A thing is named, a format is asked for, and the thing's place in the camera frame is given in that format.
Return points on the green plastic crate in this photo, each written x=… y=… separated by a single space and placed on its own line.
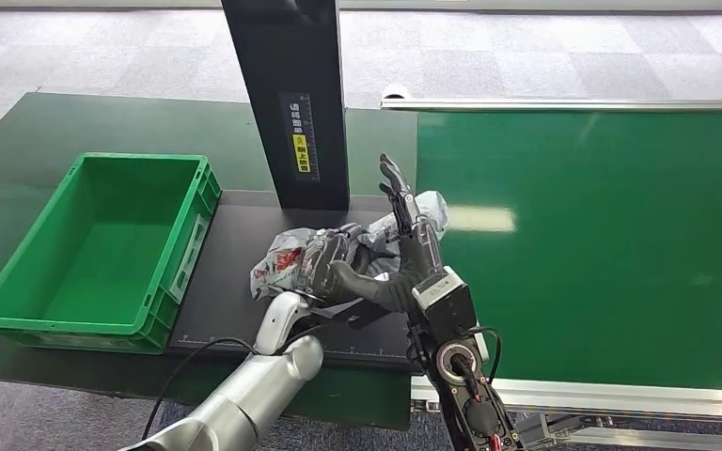
x=105 y=267

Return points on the grey plastic mailer package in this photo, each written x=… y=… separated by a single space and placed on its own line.
x=267 y=274

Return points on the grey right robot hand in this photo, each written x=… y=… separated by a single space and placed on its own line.
x=420 y=249

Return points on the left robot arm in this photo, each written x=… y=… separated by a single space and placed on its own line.
x=243 y=398

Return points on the green conveyor belt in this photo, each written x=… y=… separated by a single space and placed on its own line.
x=585 y=249

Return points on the dark green table mat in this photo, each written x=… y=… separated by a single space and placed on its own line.
x=56 y=124

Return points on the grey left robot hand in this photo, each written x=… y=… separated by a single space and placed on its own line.
x=320 y=264

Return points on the black inbound scanning machine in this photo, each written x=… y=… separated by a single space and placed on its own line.
x=292 y=62

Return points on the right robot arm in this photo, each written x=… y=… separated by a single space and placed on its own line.
x=479 y=417

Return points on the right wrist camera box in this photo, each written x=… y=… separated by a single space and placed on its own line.
x=445 y=305

